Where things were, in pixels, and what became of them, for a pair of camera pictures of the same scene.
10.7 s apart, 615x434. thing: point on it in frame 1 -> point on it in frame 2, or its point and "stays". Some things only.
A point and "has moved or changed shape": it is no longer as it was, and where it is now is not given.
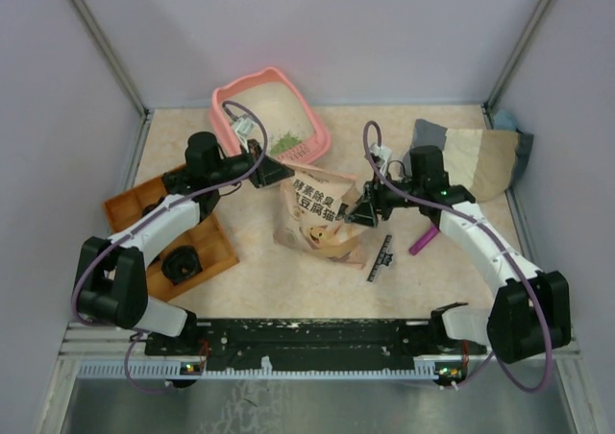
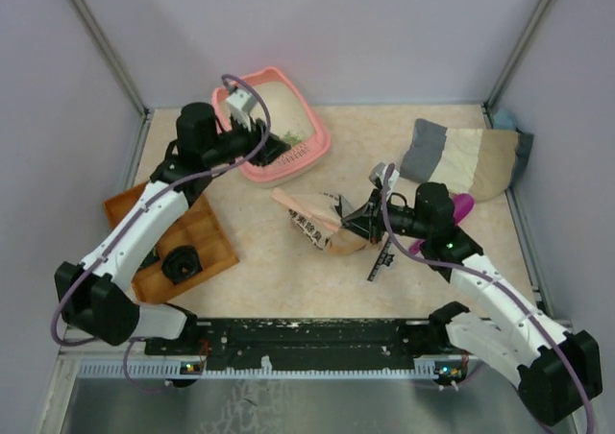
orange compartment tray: [207, 237] stays
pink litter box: [267, 108] stays
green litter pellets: [287, 142] stays
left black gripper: [269, 171] -> [270, 151]
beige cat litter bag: [309, 202] has moved or changed shape
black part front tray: [180, 263] stays
